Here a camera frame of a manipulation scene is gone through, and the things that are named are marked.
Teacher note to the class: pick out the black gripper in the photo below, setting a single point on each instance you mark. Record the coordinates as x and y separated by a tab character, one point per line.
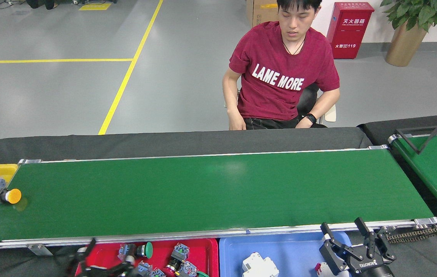
372	269

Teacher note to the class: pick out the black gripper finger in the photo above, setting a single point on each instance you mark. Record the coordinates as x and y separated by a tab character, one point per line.
114	271
83	263

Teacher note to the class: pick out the white circuit breaker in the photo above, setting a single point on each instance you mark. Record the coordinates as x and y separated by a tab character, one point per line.
258	266
323	270

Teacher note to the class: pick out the person's left forearm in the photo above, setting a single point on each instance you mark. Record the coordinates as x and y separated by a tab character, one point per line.
326	103

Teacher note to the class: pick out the person's right forearm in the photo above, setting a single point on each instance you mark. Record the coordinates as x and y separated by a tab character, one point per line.
231	105

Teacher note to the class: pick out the blue plastic tray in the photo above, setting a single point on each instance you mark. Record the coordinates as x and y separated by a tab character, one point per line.
299	254

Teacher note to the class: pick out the red plastic tray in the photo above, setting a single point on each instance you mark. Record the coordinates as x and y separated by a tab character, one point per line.
203	254

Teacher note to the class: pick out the long green conveyor belt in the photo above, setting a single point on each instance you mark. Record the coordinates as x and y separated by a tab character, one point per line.
203	192

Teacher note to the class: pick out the person's left hand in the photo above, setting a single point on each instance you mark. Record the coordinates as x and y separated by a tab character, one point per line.
303	124

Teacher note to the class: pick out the person's right hand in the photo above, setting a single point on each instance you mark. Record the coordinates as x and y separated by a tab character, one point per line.
237	122

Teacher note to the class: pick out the black wrist watch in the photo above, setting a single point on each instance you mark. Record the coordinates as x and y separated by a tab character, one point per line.
311	118

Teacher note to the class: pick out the potted plant in gold pot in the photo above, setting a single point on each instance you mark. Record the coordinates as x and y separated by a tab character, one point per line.
405	48

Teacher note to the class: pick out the red fire extinguisher cabinet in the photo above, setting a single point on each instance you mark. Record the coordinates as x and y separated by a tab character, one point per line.
349	32

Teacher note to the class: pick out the brown cardboard box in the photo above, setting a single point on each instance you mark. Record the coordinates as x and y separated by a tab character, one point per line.
262	13

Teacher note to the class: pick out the background person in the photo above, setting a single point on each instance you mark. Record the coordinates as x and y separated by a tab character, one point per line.
33	3

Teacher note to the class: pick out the black angled guide frame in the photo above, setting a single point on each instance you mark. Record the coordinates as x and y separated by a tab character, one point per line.
398	132

